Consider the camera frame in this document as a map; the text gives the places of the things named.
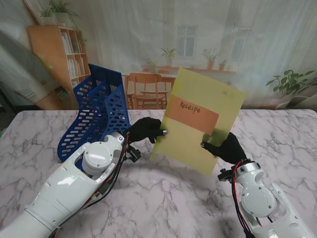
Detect red and black left arm cables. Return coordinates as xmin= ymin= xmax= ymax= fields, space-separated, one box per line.
xmin=83 ymin=132 xmax=131 ymax=213

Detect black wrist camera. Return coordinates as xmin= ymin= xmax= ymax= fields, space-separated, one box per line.
xmin=127 ymin=145 xmax=142 ymax=164
xmin=217 ymin=168 xmax=235 ymax=184

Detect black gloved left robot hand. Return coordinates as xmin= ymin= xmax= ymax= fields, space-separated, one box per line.
xmin=127 ymin=117 xmax=168 ymax=144

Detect red and black right arm cables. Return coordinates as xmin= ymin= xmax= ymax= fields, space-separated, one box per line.
xmin=231 ymin=161 xmax=274 ymax=238

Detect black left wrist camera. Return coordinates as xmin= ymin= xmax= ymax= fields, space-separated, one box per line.
xmin=127 ymin=145 xmax=142 ymax=164

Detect printed room scene backdrop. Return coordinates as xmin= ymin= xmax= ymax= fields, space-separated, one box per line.
xmin=0 ymin=0 xmax=317 ymax=111

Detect blue perforated plastic file rack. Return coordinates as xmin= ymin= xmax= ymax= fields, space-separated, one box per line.
xmin=56 ymin=63 xmax=131 ymax=167

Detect pink paper receipt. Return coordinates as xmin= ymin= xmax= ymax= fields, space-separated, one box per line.
xmin=169 ymin=96 xmax=220 ymax=136

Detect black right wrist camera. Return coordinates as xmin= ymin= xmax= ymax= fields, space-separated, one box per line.
xmin=217 ymin=168 xmax=235 ymax=184

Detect yellow-green translucent file folder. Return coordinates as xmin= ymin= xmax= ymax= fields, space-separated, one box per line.
xmin=150 ymin=67 xmax=248 ymax=177

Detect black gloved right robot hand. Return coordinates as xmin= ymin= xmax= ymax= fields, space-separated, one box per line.
xmin=200 ymin=132 xmax=247 ymax=166

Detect red and black arm cables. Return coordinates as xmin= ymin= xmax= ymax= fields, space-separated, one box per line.
xmin=83 ymin=132 xmax=131 ymax=213
xmin=231 ymin=161 xmax=274 ymax=238

